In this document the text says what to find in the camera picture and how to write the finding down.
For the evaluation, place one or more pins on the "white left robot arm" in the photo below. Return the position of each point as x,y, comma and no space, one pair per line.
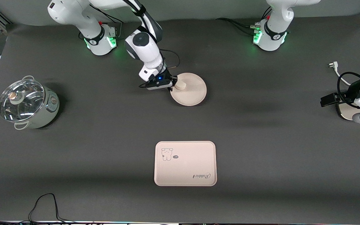
272,37

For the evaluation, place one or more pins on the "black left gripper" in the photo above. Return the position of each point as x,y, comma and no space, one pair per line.
347,93

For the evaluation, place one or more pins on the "beige round plate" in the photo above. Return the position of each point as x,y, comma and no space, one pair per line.
192,92

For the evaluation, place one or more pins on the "pale green electric pot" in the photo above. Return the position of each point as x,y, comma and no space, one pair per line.
47,115

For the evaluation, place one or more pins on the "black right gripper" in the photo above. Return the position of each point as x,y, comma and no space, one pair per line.
167,76

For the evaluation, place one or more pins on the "glass pot lid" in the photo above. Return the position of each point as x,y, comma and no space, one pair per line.
20,104

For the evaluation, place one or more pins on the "beige rabbit print tray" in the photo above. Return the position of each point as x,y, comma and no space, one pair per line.
186,168

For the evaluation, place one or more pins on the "pale steamed bun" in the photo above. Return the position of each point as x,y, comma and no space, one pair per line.
180,85

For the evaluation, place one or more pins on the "cream toaster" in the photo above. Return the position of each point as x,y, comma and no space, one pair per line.
347,113

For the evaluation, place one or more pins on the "dark grey table cloth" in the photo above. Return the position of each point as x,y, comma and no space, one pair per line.
105,140

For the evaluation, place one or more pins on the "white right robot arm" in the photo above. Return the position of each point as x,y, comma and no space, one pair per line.
145,47

